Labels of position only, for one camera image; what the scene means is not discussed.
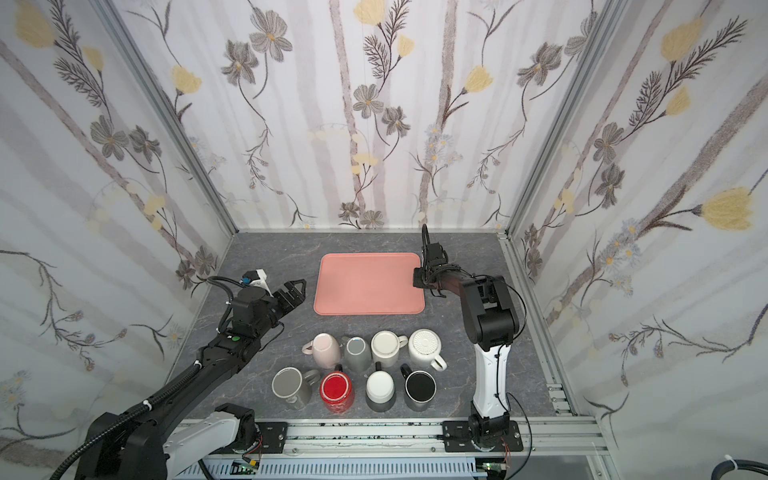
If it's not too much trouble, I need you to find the cream ribbed mug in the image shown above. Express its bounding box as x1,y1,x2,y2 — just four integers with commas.
408,329,448,372

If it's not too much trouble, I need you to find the small grey upside-down mug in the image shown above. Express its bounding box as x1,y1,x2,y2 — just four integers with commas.
342,336,372,373

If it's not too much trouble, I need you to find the red upside-down mug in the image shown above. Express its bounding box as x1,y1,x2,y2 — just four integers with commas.
319,364,355,415

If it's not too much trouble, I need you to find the grey mug white base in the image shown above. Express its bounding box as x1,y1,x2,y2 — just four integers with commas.
365,362,396,413

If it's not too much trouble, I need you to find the white slotted cable duct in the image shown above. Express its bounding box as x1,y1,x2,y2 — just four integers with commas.
205,457,488,479

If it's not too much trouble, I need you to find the pink rectangular tray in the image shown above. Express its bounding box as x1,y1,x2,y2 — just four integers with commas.
313,252,425,316

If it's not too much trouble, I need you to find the black mug white rim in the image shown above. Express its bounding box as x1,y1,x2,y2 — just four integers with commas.
400,364,437,412

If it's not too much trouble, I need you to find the large grey upside-down mug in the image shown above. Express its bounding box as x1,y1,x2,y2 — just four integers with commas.
271,367,321,410

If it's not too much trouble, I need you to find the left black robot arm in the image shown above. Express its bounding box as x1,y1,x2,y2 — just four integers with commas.
51,275,307,479

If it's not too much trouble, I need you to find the white mug red inside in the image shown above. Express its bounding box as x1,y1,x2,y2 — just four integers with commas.
370,330,409,368

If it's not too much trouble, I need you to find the pink upside-down mug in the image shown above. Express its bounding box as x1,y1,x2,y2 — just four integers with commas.
302,333,342,369

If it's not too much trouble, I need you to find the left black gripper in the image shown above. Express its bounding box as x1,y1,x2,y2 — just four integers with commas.
252,278,306,340

